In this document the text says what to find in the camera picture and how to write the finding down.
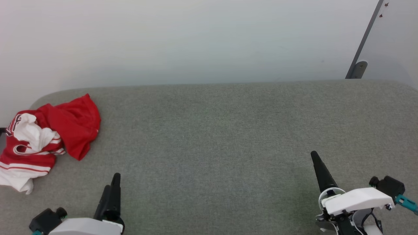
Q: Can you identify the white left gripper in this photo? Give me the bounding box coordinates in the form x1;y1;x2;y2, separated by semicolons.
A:
48;173;125;235

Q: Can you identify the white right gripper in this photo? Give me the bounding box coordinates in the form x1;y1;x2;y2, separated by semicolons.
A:
310;150;395;235

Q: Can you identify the red and white shirt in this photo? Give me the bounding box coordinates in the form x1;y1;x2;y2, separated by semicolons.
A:
0;94;101;195

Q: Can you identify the teal plug camera cable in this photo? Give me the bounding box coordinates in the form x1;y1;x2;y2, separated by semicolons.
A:
394;194;418;216

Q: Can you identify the grey metal bracket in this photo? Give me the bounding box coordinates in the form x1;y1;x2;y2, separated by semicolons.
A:
349;61;368;79

